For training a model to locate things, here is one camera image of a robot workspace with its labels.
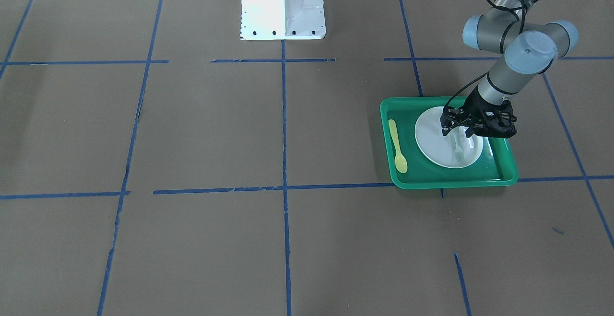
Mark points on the translucent plastic fork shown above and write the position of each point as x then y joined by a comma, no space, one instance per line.
459,145

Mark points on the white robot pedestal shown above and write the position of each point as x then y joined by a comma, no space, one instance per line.
282,19

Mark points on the white round plate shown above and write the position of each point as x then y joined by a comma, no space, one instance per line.
439,149

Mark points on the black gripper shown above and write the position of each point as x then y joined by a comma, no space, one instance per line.
475,103

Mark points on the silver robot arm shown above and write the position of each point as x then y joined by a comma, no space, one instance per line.
526,50

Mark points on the green plastic tray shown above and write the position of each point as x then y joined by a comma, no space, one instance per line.
495,167

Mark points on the yellow plastic spoon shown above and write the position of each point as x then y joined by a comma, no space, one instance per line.
400,162

